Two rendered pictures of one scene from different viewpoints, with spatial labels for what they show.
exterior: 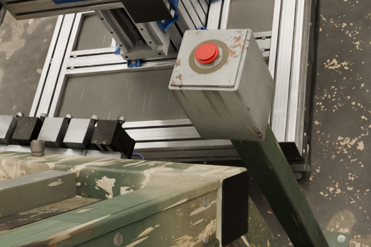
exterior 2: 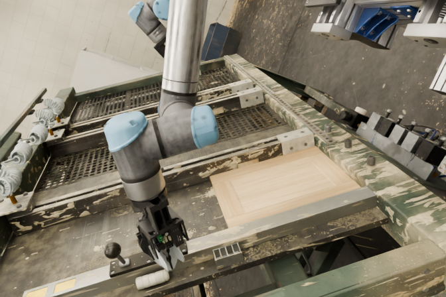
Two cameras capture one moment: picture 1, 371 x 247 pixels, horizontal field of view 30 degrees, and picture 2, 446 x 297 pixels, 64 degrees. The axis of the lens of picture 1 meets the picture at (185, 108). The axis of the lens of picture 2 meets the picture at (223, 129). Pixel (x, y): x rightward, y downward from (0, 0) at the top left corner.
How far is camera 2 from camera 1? 0.67 m
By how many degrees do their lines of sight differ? 59
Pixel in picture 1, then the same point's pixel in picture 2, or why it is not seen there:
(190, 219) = (405, 284)
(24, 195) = (332, 213)
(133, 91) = not seen: outside the picture
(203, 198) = (423, 270)
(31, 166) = (358, 178)
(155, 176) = (413, 226)
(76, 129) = (409, 140)
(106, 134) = (425, 152)
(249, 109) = not seen: outside the picture
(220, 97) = not seen: outside the picture
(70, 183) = (371, 201)
